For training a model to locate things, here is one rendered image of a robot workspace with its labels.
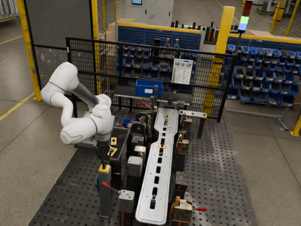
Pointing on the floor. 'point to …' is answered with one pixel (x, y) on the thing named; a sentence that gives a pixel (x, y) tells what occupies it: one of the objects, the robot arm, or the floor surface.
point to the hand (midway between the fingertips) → (104, 163)
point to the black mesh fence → (141, 71)
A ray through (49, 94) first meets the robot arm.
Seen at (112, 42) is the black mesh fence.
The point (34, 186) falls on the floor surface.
